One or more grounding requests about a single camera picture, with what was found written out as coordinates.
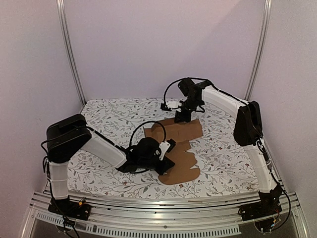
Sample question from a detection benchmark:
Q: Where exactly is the brown cardboard box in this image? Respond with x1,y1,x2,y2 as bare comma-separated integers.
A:
158,118,203,185

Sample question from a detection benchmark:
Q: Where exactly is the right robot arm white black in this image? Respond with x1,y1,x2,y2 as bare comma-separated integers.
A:
175,77,283,216

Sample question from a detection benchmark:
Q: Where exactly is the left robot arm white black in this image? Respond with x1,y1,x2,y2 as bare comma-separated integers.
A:
41,114,176,215

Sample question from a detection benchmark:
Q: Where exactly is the floral patterned table mat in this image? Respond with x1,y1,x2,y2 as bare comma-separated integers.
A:
68,98,259,200

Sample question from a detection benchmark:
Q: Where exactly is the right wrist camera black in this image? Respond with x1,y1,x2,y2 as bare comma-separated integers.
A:
160,101,182,111

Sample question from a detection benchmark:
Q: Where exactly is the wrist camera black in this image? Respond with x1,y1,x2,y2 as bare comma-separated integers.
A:
158,139,176,161
160,101,182,111

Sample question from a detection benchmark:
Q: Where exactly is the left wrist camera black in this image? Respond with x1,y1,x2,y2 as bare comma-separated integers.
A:
158,139,176,161

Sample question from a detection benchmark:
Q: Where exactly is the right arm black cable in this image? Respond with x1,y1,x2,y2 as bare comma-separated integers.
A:
162,77,248,105

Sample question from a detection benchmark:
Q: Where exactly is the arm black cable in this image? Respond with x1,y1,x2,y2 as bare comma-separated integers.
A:
128,120,167,152
162,77,248,105

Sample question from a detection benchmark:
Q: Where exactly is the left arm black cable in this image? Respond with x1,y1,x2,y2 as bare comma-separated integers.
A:
128,120,167,152

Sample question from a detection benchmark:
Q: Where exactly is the front aluminium rail base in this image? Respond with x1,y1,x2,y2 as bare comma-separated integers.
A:
21,190,310,238

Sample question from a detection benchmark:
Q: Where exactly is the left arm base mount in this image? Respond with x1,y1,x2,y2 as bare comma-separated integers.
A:
48,194,92,221

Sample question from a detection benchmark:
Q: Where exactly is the right aluminium frame post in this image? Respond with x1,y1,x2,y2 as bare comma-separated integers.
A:
244,0,272,101

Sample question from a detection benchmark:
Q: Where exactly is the aluminium frame post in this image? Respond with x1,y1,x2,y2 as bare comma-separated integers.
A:
56,0,87,106
244,0,272,101

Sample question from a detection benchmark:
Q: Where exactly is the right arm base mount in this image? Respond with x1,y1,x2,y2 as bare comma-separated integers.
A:
238,192,282,221

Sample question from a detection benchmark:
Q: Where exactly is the left aluminium frame post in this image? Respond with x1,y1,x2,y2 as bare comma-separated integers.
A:
56,0,87,106

